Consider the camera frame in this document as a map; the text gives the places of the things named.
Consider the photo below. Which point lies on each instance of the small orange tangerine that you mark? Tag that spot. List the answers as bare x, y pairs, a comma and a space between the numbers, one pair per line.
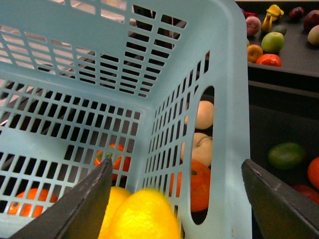
313, 172

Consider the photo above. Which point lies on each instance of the large light blue basket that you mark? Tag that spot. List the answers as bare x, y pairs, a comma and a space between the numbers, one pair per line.
78, 75

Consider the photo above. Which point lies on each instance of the large yellow lemon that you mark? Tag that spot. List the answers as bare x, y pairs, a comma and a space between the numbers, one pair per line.
146, 214

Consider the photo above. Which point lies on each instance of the green lime rear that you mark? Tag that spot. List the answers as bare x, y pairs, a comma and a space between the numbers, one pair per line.
286, 156

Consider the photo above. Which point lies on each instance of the large orange mandarin left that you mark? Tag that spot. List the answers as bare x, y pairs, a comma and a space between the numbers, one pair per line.
199, 186

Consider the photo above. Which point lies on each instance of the black fruit shelf tray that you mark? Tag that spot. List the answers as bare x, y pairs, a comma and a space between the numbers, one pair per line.
282, 114

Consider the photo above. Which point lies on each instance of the rear green apple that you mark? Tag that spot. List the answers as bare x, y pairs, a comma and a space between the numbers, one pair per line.
273, 42

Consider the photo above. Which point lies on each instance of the orange persimmon green leaf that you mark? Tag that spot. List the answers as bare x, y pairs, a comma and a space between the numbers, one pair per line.
117, 165

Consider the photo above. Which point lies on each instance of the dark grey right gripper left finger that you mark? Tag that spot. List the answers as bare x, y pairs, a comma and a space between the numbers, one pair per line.
78, 214

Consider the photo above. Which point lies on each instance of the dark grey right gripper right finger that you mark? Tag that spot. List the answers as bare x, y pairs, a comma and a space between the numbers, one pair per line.
279, 210

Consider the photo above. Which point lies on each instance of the red yellow apple centre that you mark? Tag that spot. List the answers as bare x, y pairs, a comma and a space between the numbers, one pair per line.
308, 192

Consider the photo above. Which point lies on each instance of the orange at left edge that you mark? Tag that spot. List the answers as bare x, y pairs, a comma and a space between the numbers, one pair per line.
32, 206

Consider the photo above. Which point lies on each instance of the small yellow lemon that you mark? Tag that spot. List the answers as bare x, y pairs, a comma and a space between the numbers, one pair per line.
117, 196

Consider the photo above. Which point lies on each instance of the white pear middle left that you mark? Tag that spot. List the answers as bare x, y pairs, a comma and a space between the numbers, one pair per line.
202, 148

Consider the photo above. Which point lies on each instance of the white pear upper left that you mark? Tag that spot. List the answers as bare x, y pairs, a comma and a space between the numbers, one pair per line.
205, 115

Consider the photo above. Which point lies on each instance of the white pear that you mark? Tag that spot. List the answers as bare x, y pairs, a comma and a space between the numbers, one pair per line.
205, 115
202, 148

